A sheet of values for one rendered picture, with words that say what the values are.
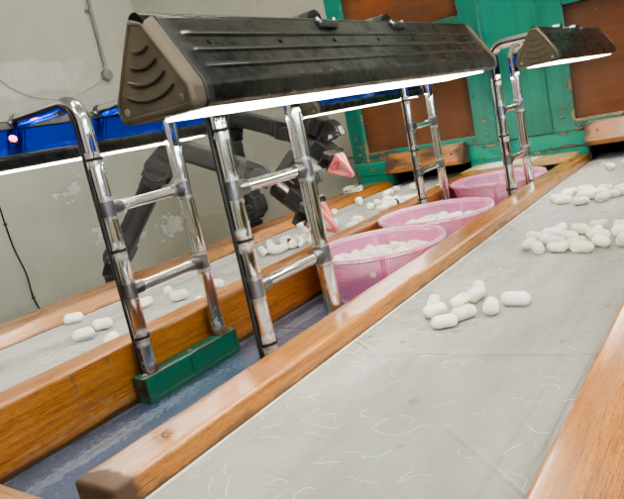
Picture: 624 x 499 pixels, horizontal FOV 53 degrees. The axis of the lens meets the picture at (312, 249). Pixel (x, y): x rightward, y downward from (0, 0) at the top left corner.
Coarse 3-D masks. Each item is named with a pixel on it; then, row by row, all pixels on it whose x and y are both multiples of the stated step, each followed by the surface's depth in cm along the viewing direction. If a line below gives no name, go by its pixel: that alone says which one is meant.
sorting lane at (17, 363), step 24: (408, 192) 207; (336, 216) 188; (216, 264) 151; (264, 264) 139; (192, 288) 130; (216, 288) 125; (96, 312) 126; (120, 312) 122; (144, 312) 118; (168, 312) 114; (48, 336) 115; (96, 336) 108; (0, 360) 105; (24, 360) 102; (48, 360) 99; (0, 384) 92
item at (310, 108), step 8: (408, 88) 192; (416, 88) 196; (344, 96) 163; (352, 96) 166; (360, 96) 168; (368, 96) 172; (376, 96) 174; (384, 96) 178; (392, 96) 182; (304, 104) 152; (312, 104) 151; (320, 104) 153; (328, 104) 155; (336, 104) 157; (344, 104) 160; (352, 104) 163; (360, 104) 167; (368, 104) 171; (304, 112) 153; (312, 112) 152; (320, 112) 152; (328, 112) 156
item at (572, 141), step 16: (496, 144) 207; (512, 144) 204; (544, 144) 198; (560, 144) 196; (576, 144) 193; (608, 144) 202; (384, 160) 232; (480, 160) 212; (496, 160) 209; (368, 176) 238; (384, 176) 234; (400, 176) 239; (432, 176) 237; (448, 176) 227; (496, 176) 210
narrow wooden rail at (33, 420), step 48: (432, 192) 178; (240, 288) 110; (288, 288) 121; (192, 336) 101; (240, 336) 110; (48, 384) 80; (96, 384) 86; (0, 432) 75; (48, 432) 80; (0, 480) 75
